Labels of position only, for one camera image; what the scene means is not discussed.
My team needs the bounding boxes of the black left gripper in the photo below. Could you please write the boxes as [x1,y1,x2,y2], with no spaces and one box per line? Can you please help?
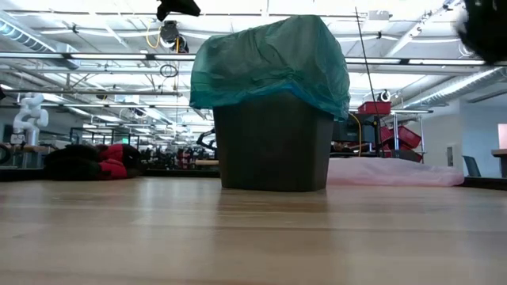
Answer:
[156,0,202,23]

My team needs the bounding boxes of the teal plastic trash bag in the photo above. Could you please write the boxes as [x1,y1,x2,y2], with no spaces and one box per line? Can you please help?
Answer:
[189,14,352,122]

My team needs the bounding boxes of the grey plastic trash bin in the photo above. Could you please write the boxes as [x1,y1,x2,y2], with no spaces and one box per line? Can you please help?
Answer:
[212,91,336,193]

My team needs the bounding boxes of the pink plastic trash bag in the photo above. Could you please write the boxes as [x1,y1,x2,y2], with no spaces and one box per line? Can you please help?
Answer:
[326,157,465,188]

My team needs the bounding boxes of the black workstation frames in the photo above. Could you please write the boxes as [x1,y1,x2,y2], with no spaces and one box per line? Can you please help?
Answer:
[70,126,140,148]

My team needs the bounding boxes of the red and black cloth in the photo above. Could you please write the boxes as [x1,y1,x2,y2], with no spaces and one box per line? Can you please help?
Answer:
[42,142,144,182]

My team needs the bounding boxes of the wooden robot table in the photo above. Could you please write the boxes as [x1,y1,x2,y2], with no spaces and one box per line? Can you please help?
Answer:
[11,144,52,156]

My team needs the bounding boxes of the black monitor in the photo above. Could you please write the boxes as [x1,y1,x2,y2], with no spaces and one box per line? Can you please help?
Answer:
[331,114,376,145]

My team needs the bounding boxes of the metal shelf rack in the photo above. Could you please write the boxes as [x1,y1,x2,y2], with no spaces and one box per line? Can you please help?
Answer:
[390,109,434,164]

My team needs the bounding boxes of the tilted red storage bin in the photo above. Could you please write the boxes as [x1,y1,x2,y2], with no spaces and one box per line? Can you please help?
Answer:
[379,125,423,150]

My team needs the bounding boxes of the dark storage bin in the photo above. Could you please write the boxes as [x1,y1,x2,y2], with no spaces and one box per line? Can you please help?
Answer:
[382,145,424,164]

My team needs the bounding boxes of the teal chair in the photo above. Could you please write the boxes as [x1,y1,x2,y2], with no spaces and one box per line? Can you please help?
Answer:
[462,155,482,179]

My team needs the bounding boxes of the wooden desk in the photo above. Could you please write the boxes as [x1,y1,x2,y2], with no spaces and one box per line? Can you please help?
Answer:
[490,148,507,179]

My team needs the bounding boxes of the black ceiling cable reel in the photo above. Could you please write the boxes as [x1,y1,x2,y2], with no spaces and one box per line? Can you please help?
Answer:
[145,19,190,55]

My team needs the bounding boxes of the black aluminium table frame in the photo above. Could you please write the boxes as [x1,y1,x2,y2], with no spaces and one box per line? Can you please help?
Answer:
[0,168,507,190]

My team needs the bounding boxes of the thin black hanging cable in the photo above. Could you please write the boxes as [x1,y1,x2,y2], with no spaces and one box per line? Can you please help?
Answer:
[353,6,382,120]

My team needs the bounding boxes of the yellow hanging cable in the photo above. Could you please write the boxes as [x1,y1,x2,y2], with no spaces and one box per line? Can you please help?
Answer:
[348,112,364,158]

